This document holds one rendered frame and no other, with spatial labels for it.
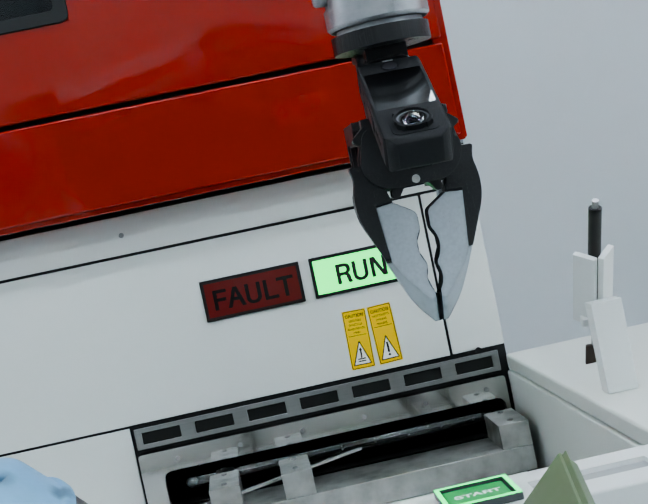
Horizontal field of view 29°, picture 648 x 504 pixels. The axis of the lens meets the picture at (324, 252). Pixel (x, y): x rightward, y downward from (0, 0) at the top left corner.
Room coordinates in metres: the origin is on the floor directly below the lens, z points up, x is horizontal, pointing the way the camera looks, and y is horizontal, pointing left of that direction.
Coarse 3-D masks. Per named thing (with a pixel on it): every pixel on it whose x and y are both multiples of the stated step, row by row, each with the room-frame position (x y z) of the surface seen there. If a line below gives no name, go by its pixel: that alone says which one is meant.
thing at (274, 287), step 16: (272, 272) 1.46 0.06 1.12; (288, 272) 1.46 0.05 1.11; (208, 288) 1.46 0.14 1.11; (224, 288) 1.46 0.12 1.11; (240, 288) 1.46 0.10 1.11; (256, 288) 1.46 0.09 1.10; (272, 288) 1.46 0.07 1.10; (288, 288) 1.46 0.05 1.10; (208, 304) 1.46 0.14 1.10; (224, 304) 1.46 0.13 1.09; (240, 304) 1.46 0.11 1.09; (256, 304) 1.46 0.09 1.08; (272, 304) 1.46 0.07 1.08
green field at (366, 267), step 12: (360, 252) 1.47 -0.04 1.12; (372, 252) 1.47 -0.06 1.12; (312, 264) 1.47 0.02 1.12; (324, 264) 1.47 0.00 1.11; (336, 264) 1.47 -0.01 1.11; (348, 264) 1.47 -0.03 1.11; (360, 264) 1.47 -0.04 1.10; (372, 264) 1.47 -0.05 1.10; (384, 264) 1.47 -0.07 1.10; (324, 276) 1.47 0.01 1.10; (336, 276) 1.47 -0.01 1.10; (348, 276) 1.47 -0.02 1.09; (360, 276) 1.47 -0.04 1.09; (372, 276) 1.47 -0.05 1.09; (384, 276) 1.47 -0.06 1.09; (324, 288) 1.47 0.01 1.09; (336, 288) 1.47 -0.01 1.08; (348, 288) 1.47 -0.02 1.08
